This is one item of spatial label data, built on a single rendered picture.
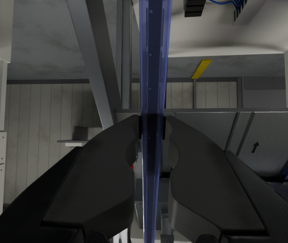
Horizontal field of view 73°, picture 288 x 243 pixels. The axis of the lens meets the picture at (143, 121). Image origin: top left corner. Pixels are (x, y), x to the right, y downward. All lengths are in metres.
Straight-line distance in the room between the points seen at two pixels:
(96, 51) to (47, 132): 3.75
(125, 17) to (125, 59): 0.12
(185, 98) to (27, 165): 3.08
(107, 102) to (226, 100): 3.47
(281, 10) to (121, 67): 0.54
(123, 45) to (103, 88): 0.35
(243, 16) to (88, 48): 0.54
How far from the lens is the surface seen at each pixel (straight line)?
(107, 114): 0.29
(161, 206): 0.39
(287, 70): 1.14
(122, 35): 0.61
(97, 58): 0.24
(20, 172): 4.28
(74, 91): 3.84
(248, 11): 0.69
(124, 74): 0.56
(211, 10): 0.74
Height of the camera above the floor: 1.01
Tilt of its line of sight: 4 degrees down
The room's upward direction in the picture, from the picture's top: 180 degrees counter-clockwise
